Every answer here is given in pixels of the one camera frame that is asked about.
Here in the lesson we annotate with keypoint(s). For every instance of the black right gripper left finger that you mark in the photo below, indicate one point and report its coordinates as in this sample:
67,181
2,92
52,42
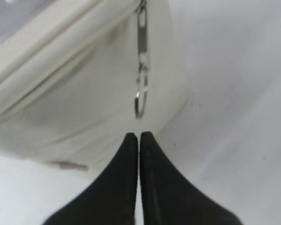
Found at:
111,198

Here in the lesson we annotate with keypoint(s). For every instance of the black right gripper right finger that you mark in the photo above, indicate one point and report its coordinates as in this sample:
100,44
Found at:
168,198

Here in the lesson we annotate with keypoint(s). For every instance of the cream canvas zipper bag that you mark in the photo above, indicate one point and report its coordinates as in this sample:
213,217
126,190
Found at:
68,71

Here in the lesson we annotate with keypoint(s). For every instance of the silver zipper pull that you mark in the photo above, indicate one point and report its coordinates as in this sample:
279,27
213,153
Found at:
143,61

